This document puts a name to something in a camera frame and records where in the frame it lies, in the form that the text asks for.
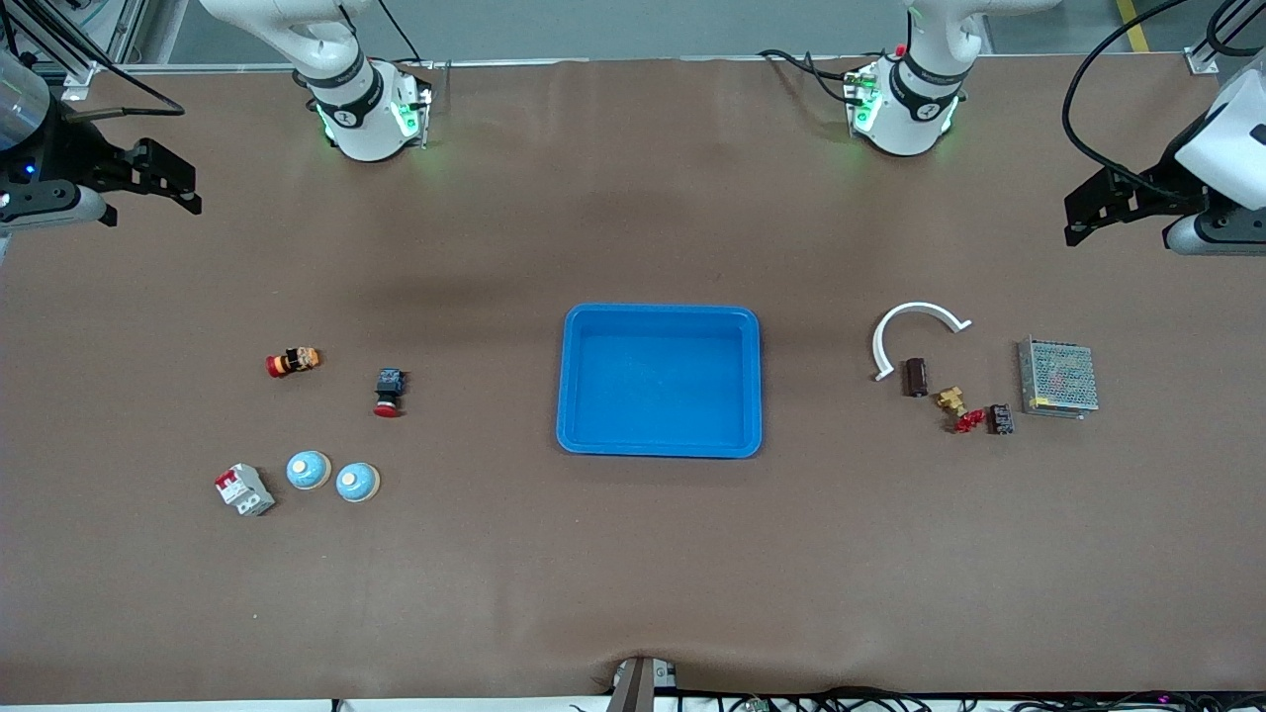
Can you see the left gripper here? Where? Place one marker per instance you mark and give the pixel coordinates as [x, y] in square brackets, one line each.
[1163, 186]

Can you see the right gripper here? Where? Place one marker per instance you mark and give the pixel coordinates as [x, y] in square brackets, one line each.
[67, 158]

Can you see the small black terminal block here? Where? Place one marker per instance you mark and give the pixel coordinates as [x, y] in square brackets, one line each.
[1002, 419]

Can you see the brown electrolytic capacitor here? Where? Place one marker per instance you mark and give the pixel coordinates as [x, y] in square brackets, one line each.
[917, 377]

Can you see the blue call bell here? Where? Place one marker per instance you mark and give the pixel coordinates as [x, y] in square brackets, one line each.
[357, 482]
[309, 470]

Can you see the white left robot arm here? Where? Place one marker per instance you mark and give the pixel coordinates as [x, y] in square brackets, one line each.
[905, 114]

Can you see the blue plastic tray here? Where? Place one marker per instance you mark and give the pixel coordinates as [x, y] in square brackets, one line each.
[653, 425]

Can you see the metal mesh power supply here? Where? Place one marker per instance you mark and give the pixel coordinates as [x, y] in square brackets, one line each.
[1058, 376]

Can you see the white curved plastic piece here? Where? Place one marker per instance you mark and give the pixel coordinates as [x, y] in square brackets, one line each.
[922, 308]

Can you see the red orange push button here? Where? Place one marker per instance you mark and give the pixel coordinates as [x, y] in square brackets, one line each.
[294, 362]

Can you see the red mushroom button black body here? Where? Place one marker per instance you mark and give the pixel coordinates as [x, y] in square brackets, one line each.
[389, 386]

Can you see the white red circuit breaker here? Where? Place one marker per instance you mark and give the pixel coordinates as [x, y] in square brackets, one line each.
[244, 489]

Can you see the aluminium frame profile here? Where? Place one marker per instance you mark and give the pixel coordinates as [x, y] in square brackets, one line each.
[1202, 61]
[124, 30]

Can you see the grey metal table bracket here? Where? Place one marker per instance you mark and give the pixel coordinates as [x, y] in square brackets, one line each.
[638, 687]

